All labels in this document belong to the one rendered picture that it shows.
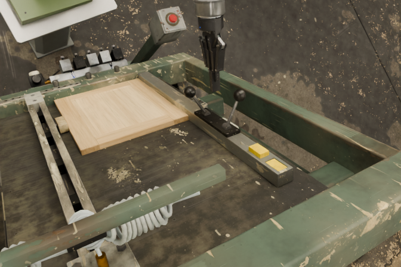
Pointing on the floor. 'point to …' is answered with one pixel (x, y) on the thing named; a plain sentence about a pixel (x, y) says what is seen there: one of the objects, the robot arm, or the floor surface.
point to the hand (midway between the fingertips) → (214, 80)
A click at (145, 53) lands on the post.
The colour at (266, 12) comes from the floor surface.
